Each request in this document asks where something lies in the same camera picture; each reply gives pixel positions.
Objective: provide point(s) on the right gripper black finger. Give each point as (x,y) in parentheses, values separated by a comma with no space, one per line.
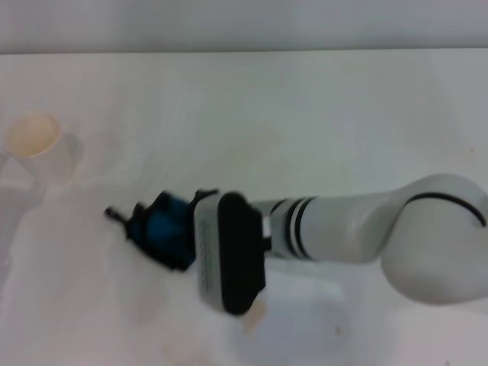
(207,192)

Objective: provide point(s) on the white paper cup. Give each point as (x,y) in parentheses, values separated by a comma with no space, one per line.
(34,137)

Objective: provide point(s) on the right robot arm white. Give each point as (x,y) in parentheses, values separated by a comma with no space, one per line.
(362,228)

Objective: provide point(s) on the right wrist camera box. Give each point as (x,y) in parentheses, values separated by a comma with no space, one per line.
(232,251)

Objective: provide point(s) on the blue rag black trim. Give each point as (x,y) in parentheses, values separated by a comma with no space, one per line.
(164,228)

